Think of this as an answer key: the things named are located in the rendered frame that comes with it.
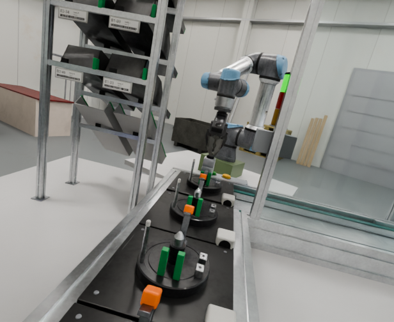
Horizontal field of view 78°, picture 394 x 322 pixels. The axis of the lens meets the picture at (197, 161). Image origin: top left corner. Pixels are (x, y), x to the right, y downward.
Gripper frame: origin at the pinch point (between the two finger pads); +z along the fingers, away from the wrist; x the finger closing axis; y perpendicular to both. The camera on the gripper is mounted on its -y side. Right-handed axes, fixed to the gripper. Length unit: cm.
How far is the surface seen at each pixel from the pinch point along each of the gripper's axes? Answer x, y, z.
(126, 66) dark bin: 30.3, -26.5, -26.5
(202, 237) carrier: -4.2, -47.5, 10.4
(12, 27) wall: 529, 438, -90
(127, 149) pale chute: 35.5, -4.3, 5.3
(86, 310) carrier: 10, -74, 10
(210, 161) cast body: -0.4, -13.3, -0.2
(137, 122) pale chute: 27.2, -19.2, -9.2
